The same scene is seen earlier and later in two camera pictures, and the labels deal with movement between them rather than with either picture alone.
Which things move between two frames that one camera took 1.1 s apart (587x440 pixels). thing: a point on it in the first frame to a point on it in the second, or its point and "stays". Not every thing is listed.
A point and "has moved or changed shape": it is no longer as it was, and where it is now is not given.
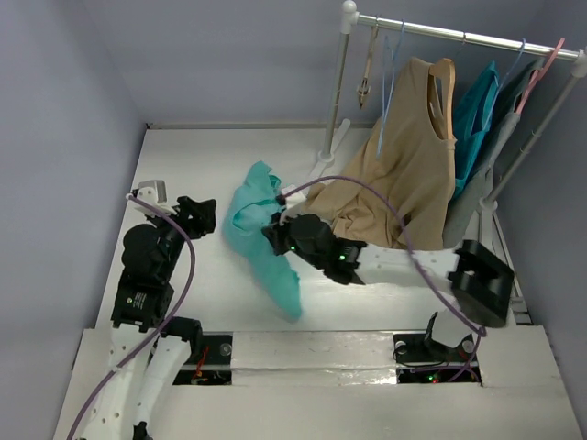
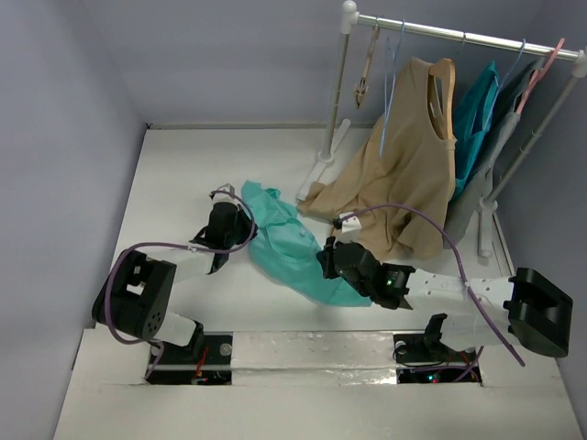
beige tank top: (401, 192) stays
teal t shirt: (243, 225) has moved or changed shape
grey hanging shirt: (462, 214) stays
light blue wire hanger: (389, 64) stays
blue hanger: (514, 64) stays
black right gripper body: (279, 234) to (326, 259)
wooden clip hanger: (364, 88) stays
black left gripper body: (195, 225) to (240, 232)
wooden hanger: (440, 96) stays
